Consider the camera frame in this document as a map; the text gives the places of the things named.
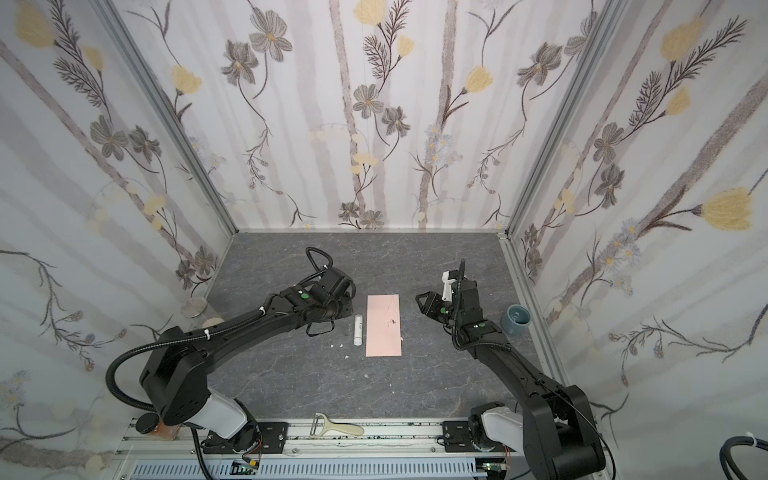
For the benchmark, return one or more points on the amber jar with black lid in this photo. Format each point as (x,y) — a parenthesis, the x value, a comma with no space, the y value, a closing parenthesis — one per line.
(150,424)

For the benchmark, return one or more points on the teal ceramic cup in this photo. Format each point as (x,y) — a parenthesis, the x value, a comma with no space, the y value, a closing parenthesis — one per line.
(515,320)

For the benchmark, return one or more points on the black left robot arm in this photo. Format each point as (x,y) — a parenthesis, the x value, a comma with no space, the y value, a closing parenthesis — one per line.
(175,376)

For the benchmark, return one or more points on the pink paper envelope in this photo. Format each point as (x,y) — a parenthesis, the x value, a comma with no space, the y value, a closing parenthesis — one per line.
(383,326)

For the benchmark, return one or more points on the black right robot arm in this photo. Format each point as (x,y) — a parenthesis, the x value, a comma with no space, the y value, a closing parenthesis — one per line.
(550,424)

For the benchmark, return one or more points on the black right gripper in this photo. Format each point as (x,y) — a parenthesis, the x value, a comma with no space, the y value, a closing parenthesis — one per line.
(444,305)

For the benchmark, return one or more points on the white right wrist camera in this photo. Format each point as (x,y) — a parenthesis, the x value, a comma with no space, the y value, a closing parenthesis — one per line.
(449,278)

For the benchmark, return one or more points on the white glue stick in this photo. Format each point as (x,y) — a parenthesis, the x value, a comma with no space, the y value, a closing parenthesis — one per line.
(358,330)

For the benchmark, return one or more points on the aluminium mounting rail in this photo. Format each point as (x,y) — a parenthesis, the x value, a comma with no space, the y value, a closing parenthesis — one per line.
(400,448)

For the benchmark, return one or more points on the cream vegetable peeler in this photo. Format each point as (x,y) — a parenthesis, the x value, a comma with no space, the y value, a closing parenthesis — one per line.
(339,426)

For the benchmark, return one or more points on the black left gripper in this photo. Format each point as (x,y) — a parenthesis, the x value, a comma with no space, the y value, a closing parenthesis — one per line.
(330,303)

